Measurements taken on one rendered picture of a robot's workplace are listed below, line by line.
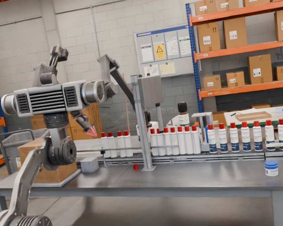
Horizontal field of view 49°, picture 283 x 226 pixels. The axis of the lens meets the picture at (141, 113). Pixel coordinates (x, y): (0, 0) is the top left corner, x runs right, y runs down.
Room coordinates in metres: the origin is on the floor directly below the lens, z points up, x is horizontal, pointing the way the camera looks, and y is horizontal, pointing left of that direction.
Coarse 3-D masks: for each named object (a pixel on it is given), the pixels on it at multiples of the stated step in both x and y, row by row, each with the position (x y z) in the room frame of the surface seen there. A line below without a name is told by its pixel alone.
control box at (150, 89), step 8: (144, 80) 2.07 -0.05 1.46; (152, 80) 2.11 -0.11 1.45; (160, 80) 2.15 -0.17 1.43; (144, 88) 2.07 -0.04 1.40; (152, 88) 2.10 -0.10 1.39; (160, 88) 2.14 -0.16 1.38; (144, 96) 2.06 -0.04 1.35; (152, 96) 2.10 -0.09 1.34; (160, 96) 2.14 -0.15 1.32; (144, 104) 2.06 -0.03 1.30
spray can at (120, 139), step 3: (117, 132) 2.33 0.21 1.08; (120, 132) 2.32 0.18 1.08; (120, 135) 2.32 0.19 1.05; (117, 138) 2.32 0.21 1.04; (120, 138) 2.31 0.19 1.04; (123, 138) 2.32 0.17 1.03; (120, 141) 2.31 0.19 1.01; (123, 141) 2.32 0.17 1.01; (120, 144) 2.31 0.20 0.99; (123, 144) 2.31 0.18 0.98; (120, 147) 2.31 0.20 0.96; (123, 147) 2.31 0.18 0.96; (120, 150) 2.31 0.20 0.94; (123, 150) 2.31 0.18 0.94; (120, 153) 2.31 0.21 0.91; (123, 153) 2.31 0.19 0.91; (120, 156) 2.32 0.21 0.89; (123, 156) 2.31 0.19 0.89
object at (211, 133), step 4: (208, 124) 2.10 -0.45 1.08; (208, 128) 2.09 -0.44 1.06; (212, 128) 2.08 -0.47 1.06; (208, 132) 2.08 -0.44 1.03; (212, 132) 2.07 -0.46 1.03; (208, 136) 2.08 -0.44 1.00; (212, 136) 2.07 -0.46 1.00; (208, 140) 2.09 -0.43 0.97; (212, 140) 2.07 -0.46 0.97; (212, 144) 2.07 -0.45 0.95; (216, 144) 2.08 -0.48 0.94; (212, 148) 2.07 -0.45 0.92; (216, 148) 2.07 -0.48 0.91; (212, 152) 2.07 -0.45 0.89; (216, 152) 2.07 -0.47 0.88
